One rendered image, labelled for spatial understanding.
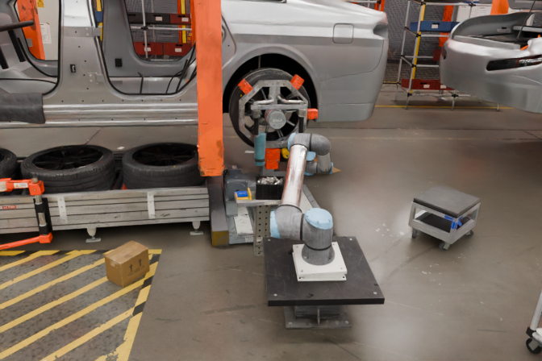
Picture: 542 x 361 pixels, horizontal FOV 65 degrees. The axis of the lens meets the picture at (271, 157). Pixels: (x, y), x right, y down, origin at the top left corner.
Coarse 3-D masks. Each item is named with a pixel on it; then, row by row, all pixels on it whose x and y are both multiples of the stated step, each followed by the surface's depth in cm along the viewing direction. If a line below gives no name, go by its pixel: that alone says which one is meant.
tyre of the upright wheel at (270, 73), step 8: (256, 72) 336; (264, 72) 331; (272, 72) 329; (280, 72) 330; (240, 80) 342; (248, 80) 327; (256, 80) 328; (288, 80) 332; (304, 88) 339; (232, 96) 337; (240, 96) 330; (304, 96) 339; (232, 104) 332; (232, 112) 333; (232, 120) 336; (240, 136) 342; (248, 144) 346
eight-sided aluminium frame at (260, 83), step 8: (264, 80) 326; (272, 80) 327; (280, 80) 328; (256, 88) 321; (288, 88) 330; (248, 96) 322; (240, 104) 323; (240, 112) 326; (240, 120) 328; (304, 120) 338; (240, 128) 330; (296, 128) 344; (304, 128) 340; (248, 136) 334; (288, 136) 345; (272, 144) 340; (280, 144) 342
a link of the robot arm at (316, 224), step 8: (312, 208) 234; (304, 216) 230; (312, 216) 226; (320, 216) 227; (328, 216) 227; (304, 224) 226; (312, 224) 223; (320, 224) 222; (328, 224) 224; (304, 232) 226; (312, 232) 225; (320, 232) 224; (328, 232) 226; (304, 240) 230; (312, 240) 227; (320, 240) 226; (328, 240) 228; (320, 248) 228
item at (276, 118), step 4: (268, 112) 324; (272, 112) 320; (276, 112) 317; (280, 112) 319; (268, 116) 321; (272, 116) 316; (276, 116) 317; (280, 116) 318; (284, 116) 318; (268, 120) 321; (272, 120) 318; (276, 120) 318; (280, 120) 319; (284, 120) 319; (272, 124) 319; (276, 124) 319; (280, 124) 320; (284, 124) 321; (276, 128) 321
